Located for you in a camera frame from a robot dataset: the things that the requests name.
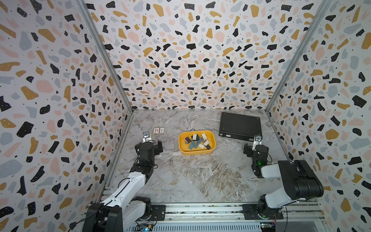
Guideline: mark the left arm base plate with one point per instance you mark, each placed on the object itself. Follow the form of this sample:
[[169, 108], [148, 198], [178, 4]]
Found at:
[[155, 213]]

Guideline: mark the black hard case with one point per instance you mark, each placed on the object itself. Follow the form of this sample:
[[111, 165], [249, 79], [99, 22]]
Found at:
[[241, 127]]

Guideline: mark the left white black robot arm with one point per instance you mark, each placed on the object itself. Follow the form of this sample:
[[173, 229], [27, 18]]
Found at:
[[123, 208]]

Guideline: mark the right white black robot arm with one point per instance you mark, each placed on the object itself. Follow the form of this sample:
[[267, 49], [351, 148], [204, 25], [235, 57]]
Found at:
[[300, 183]]

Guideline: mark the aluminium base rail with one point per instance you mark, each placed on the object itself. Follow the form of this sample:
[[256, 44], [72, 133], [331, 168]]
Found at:
[[228, 217]]

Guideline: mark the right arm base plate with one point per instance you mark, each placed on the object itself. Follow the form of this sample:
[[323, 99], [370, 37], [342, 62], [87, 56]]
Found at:
[[256, 212]]

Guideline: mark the small card box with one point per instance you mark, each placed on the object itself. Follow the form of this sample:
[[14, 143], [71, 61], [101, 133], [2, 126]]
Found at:
[[159, 131]]

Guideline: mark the yellow plastic storage box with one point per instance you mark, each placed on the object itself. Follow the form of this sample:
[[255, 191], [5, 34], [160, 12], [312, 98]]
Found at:
[[183, 146]]

